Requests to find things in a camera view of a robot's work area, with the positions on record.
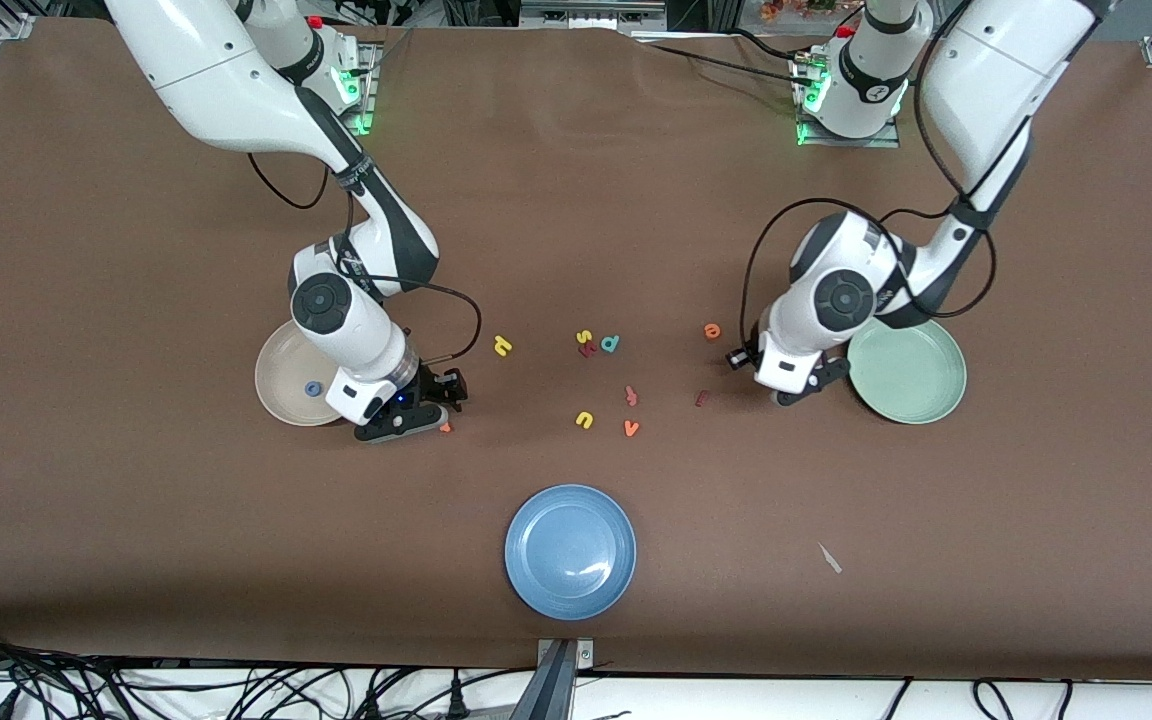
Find brown table cover sheet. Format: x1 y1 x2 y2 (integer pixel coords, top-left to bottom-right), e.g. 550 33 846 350
0 18 1152 681

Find beige brown plate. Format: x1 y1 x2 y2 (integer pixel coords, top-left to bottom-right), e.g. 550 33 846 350
254 318 347 428

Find grey metal box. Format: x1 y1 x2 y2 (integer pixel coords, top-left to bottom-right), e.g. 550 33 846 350
519 0 667 33

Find green plate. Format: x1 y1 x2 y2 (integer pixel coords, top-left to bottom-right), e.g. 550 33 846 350
848 318 968 425

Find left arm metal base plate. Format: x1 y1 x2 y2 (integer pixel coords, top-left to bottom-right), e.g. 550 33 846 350
796 55 902 149

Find thin black table cable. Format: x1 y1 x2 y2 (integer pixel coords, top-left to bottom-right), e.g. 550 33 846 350
636 28 809 87

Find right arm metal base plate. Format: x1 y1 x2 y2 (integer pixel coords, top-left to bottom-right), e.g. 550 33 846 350
336 40 379 136

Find tangled black floor cables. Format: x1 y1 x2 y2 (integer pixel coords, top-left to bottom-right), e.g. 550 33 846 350
0 620 527 720

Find blue plate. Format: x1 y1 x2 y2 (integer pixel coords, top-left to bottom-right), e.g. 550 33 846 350
503 484 638 622

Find orange leafy object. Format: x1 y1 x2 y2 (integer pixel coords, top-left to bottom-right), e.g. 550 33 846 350
761 0 837 23

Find grey metal camera bracket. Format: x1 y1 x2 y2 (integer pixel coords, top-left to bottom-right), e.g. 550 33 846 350
524 637 597 720

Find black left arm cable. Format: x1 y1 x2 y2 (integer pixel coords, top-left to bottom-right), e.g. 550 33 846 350
739 30 999 346

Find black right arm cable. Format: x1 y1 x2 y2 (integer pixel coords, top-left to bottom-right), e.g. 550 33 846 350
246 150 484 366

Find looped black floor cable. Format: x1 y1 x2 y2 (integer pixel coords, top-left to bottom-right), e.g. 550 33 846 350
973 678 1073 720

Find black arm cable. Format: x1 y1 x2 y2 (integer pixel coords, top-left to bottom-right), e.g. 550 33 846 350
739 30 999 346
246 150 484 366

